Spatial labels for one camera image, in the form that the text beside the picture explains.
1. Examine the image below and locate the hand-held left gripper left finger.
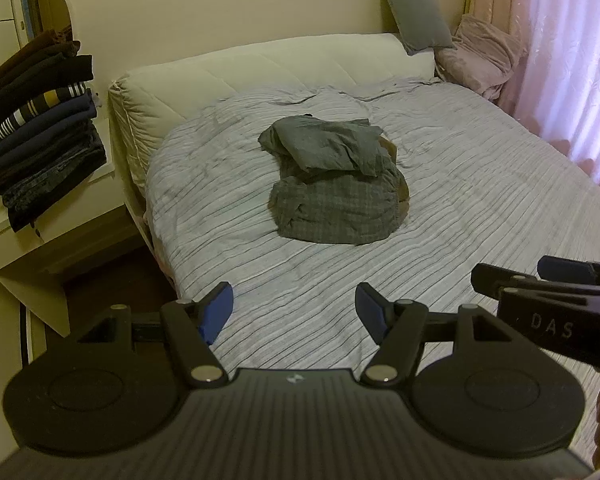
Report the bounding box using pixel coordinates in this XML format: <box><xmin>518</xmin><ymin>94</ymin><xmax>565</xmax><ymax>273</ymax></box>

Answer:
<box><xmin>77</xmin><ymin>281</ymin><xmax>234</xmax><ymax>389</ymax></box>

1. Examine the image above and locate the cream headboard cushion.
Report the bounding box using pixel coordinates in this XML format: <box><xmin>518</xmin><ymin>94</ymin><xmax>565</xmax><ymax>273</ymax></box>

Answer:
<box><xmin>108</xmin><ymin>32</ymin><xmax>437</xmax><ymax>197</ymax></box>

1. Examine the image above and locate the pink sheer curtain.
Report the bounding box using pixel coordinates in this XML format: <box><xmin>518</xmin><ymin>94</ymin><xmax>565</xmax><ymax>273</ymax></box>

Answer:
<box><xmin>497</xmin><ymin>0</ymin><xmax>600</xmax><ymax>192</ymax></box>

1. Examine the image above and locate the grey t-shirt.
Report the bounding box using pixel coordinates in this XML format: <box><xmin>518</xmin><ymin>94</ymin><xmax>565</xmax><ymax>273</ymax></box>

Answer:
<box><xmin>258</xmin><ymin>115</ymin><xmax>386</xmax><ymax>177</ymax></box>

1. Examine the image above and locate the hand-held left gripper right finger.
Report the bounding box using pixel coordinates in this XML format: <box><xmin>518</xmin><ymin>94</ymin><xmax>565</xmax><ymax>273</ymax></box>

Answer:
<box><xmin>355</xmin><ymin>281</ymin><xmax>512</xmax><ymax>389</ymax></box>

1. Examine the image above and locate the tan cloth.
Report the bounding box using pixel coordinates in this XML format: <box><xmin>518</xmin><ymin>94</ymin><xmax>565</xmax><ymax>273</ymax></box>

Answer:
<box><xmin>377</xmin><ymin>132</ymin><xmax>411</xmax><ymax>217</ymax></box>

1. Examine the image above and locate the bed with striped cover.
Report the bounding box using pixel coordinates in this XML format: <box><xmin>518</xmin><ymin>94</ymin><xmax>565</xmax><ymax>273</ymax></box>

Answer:
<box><xmin>144</xmin><ymin>79</ymin><xmax>600</xmax><ymax>378</ymax></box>

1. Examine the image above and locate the grey pillow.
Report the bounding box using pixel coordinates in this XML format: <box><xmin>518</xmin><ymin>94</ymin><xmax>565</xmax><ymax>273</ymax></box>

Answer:
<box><xmin>376</xmin><ymin>0</ymin><xmax>455</xmax><ymax>56</ymax></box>

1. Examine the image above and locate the pink pillow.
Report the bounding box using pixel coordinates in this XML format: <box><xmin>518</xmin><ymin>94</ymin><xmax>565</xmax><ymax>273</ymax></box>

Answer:
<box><xmin>434</xmin><ymin>14</ymin><xmax>529</xmax><ymax>102</ymax></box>

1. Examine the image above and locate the arched mirror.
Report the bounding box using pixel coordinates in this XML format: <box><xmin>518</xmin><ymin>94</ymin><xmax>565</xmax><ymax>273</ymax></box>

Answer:
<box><xmin>0</xmin><ymin>0</ymin><xmax>74</xmax><ymax>77</ymax></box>

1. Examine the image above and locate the stack of folded dark clothes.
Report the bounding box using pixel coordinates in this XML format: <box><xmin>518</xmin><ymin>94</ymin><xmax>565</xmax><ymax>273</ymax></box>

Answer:
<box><xmin>0</xmin><ymin>29</ymin><xmax>108</xmax><ymax>234</ymax></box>

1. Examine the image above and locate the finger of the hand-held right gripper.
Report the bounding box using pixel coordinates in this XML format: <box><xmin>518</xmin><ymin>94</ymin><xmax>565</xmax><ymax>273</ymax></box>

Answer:
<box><xmin>471</xmin><ymin>262</ymin><xmax>548</xmax><ymax>302</ymax></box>
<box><xmin>536</xmin><ymin>255</ymin><xmax>600</xmax><ymax>287</ymax></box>

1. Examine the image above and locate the white dresser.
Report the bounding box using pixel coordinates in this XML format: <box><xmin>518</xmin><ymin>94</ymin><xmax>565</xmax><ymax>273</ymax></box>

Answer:
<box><xmin>0</xmin><ymin>144</ymin><xmax>147</xmax><ymax>339</ymax></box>

